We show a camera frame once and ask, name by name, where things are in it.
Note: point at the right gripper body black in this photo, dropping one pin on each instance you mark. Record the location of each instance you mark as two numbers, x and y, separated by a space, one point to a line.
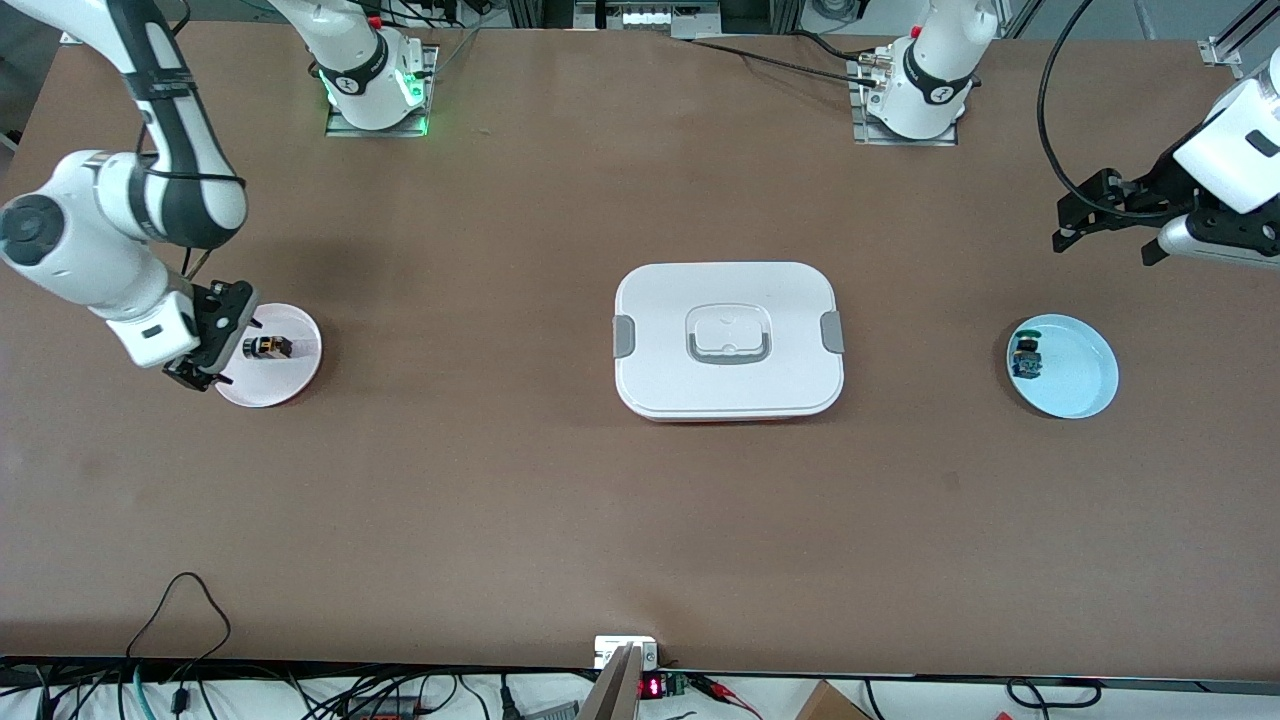
216 316

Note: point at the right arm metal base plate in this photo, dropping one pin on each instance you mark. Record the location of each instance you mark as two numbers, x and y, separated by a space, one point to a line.
345 129

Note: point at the red clip lead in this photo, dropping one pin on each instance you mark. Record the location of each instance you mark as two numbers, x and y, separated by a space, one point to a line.
725 693

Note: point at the white power strip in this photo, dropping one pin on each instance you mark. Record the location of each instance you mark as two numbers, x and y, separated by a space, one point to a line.
645 18

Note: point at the round pink plate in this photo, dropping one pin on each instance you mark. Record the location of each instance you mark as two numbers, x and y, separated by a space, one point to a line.
282 386

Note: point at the red digit display module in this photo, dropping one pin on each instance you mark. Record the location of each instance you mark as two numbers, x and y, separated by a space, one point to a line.
655 687

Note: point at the black table edge rail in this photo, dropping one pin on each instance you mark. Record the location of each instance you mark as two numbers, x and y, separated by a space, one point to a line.
300 667

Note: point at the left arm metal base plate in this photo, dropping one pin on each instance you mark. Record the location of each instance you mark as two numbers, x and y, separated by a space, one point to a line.
862 112

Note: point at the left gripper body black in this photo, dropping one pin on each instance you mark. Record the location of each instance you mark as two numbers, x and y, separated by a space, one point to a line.
1158 185

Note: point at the brown cardboard box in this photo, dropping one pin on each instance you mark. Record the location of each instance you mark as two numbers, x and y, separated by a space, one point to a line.
830 703

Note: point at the round light blue plate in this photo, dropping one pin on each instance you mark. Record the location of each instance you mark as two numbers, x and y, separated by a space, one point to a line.
1078 370

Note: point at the grey slanted board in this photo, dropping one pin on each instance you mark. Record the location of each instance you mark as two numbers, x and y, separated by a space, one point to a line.
612 690

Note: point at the blue switch green button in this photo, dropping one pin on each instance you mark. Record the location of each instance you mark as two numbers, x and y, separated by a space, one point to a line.
1026 358

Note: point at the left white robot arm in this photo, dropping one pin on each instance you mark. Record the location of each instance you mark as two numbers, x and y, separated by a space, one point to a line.
940 70

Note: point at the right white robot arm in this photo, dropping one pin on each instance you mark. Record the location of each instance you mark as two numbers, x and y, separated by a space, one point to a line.
70 240

